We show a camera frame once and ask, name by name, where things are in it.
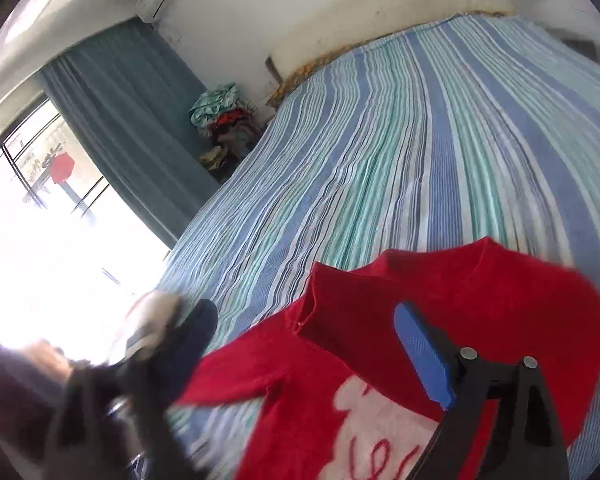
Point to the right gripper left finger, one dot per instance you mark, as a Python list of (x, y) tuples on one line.
[(87, 438)]

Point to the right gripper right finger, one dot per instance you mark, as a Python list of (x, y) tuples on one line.
[(525, 441)]

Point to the red knit sweater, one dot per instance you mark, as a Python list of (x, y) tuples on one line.
[(341, 398)]

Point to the pile of colourful clothes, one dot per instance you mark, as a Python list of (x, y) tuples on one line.
[(228, 121)]

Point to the teal window curtain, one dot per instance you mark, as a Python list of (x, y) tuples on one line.
[(125, 94)]

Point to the striped blue green bedspread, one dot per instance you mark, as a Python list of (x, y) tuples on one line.
[(430, 138)]

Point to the cream padded headboard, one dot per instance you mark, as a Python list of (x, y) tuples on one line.
[(346, 22)]

